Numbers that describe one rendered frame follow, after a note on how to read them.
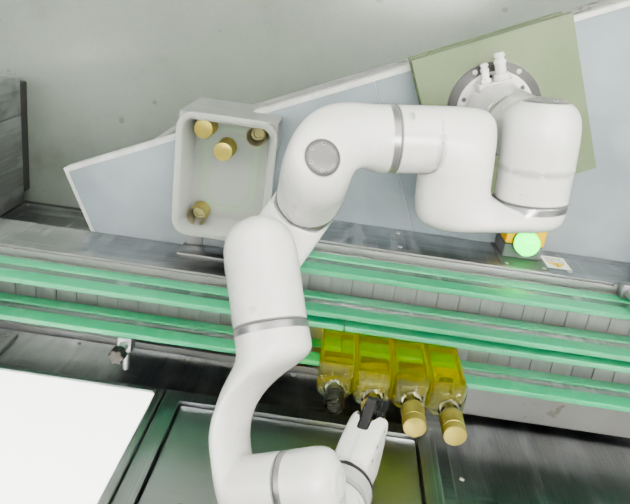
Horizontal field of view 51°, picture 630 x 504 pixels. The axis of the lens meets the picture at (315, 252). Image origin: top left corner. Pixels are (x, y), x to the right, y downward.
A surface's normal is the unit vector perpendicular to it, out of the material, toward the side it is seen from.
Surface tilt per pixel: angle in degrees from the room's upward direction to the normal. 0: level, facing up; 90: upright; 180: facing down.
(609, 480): 90
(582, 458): 90
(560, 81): 2
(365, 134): 44
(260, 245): 36
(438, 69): 2
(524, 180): 29
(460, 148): 11
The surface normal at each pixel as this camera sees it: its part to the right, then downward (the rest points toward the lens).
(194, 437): 0.13, -0.92
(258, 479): -0.46, -0.50
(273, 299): 0.22, -0.27
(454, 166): -0.18, 0.34
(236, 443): 0.87, -0.22
